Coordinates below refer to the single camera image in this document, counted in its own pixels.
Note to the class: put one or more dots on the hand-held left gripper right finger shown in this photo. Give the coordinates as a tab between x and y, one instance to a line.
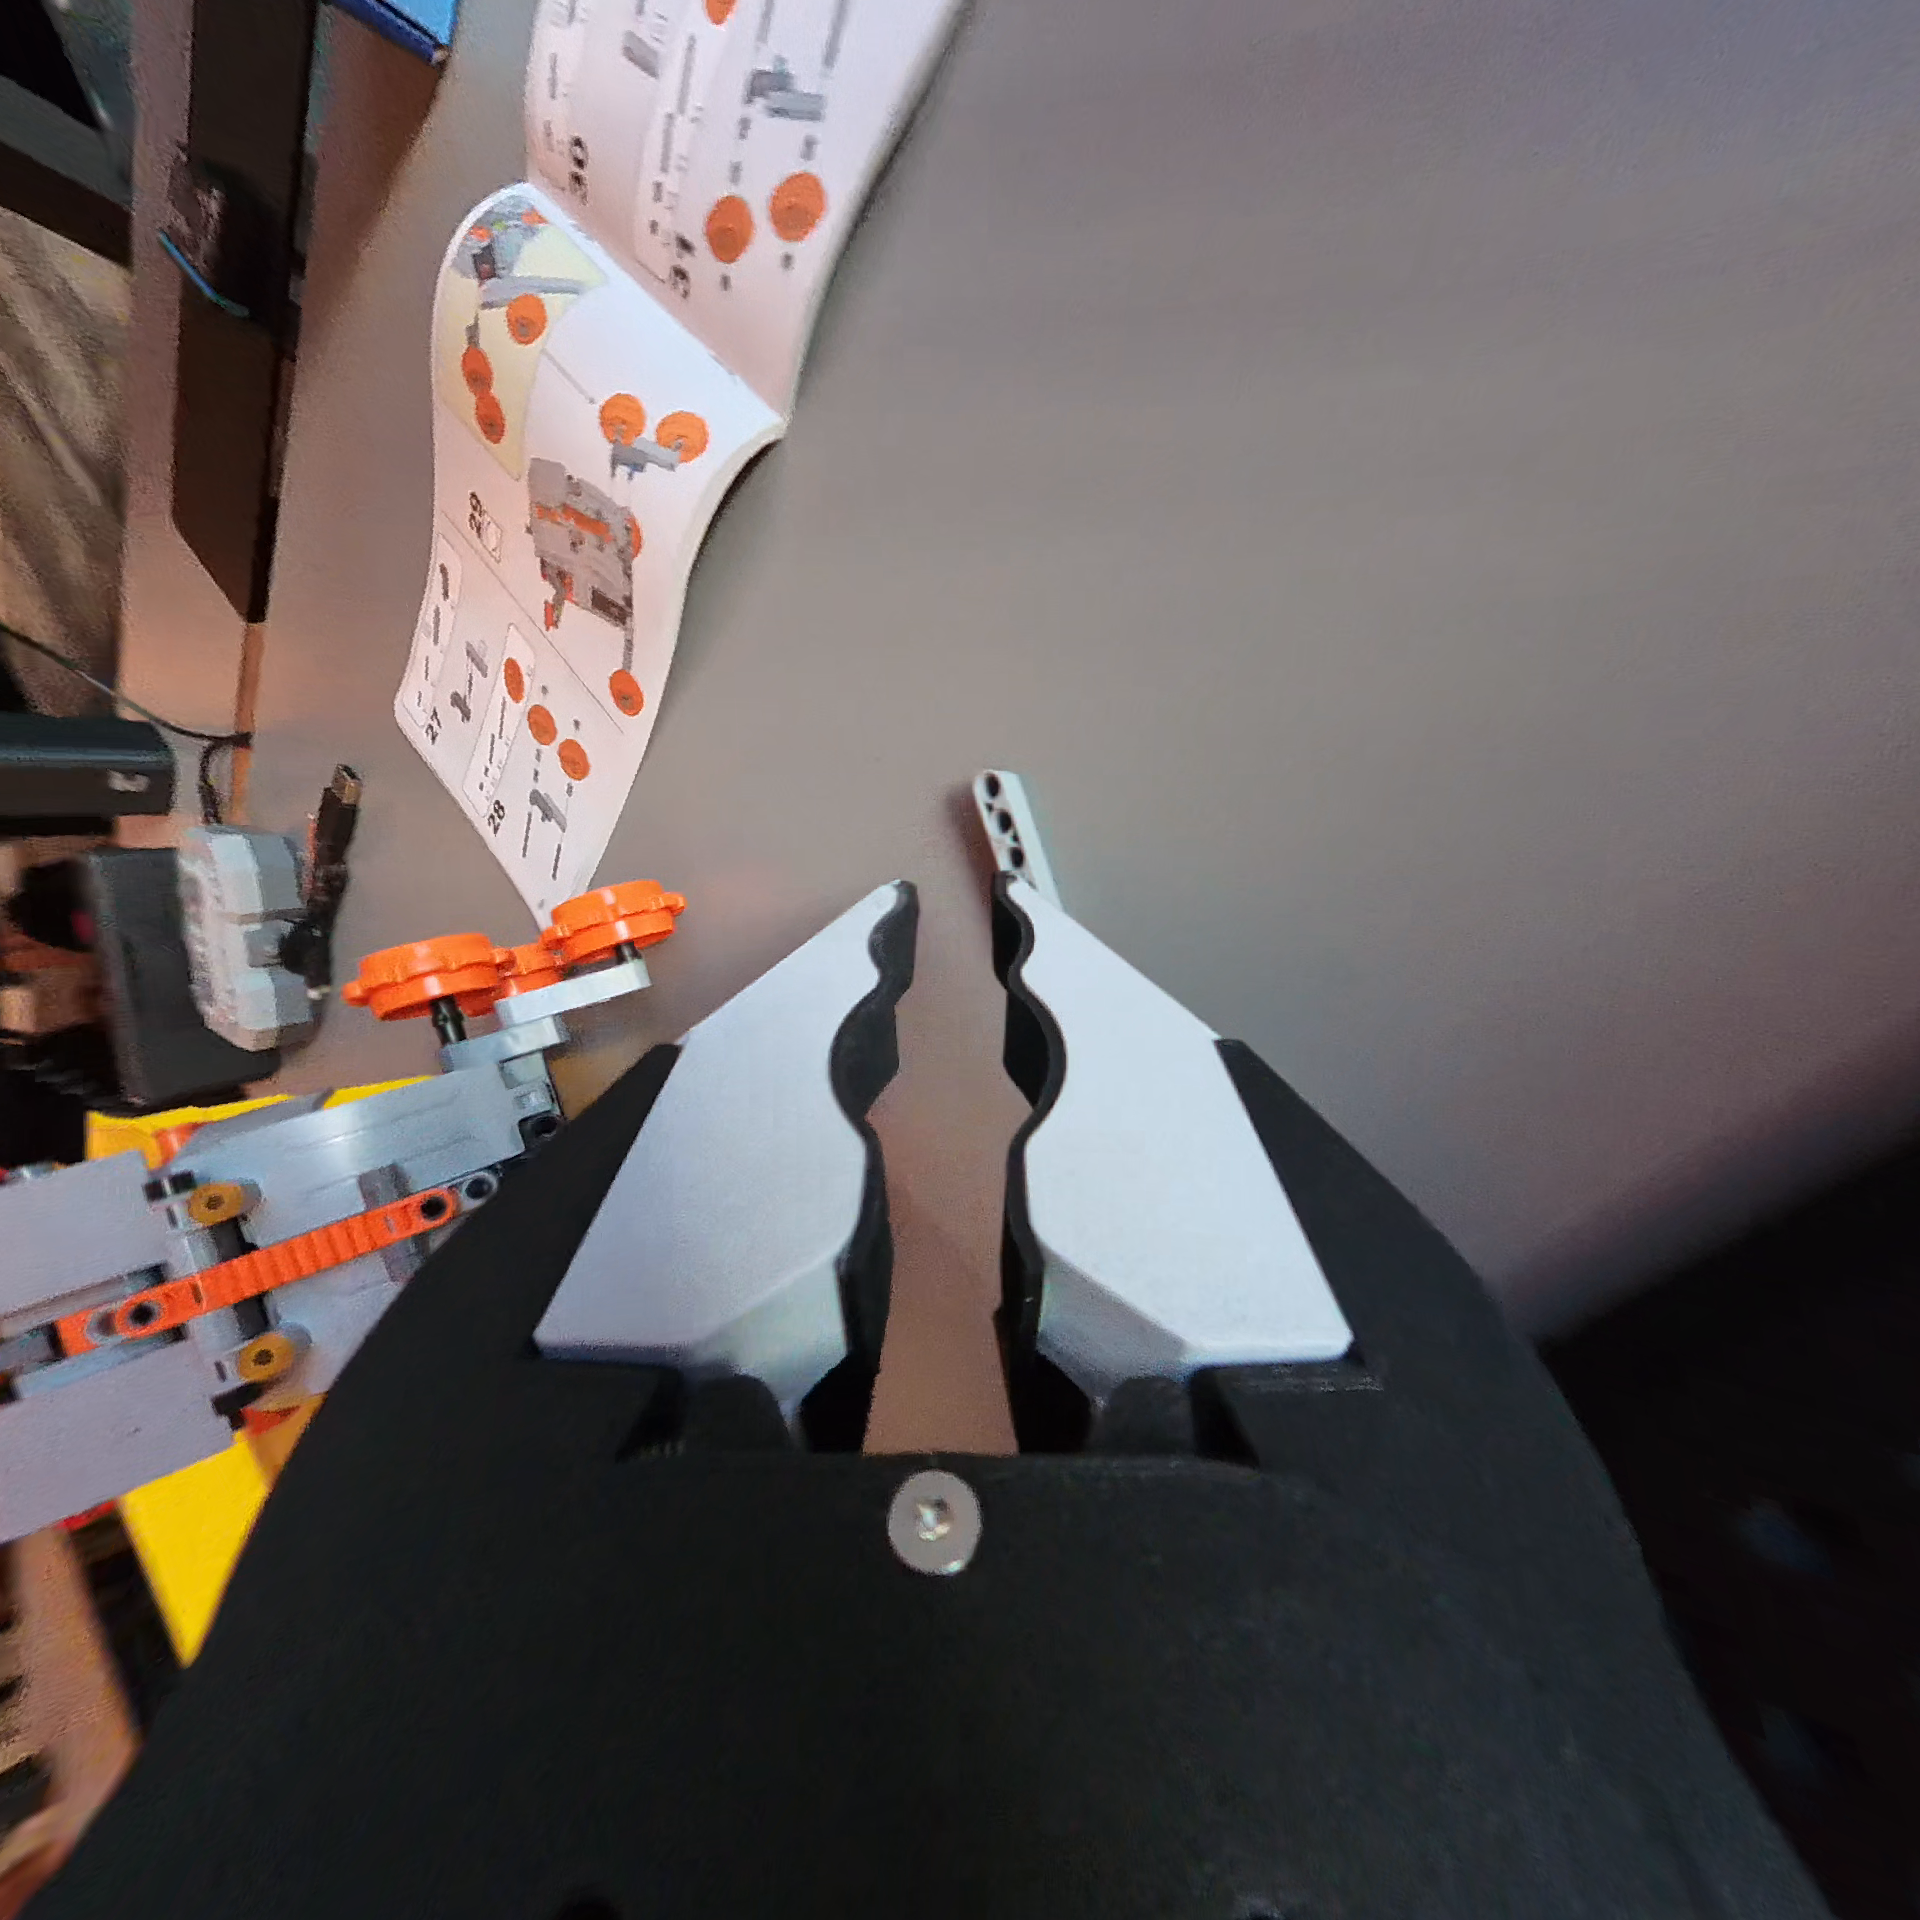
1170	1202

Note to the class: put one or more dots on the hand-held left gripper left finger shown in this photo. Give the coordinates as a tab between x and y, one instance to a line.
720	1202

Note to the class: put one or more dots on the grey straight holed beam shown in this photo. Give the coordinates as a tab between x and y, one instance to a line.
1013	827

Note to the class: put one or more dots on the grey desk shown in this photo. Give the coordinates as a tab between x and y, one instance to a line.
1349	599

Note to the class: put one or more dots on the grey toy robot build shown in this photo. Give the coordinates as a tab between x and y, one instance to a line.
376	1141

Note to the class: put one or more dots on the orange toy wheel assembly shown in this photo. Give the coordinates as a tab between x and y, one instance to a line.
435	967

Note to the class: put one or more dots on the grey battery motor unit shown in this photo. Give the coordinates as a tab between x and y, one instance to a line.
134	990

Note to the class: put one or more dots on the white instruction booklet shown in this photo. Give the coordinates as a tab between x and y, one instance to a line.
675	375

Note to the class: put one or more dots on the black tower network device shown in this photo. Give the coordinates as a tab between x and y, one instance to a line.
240	301

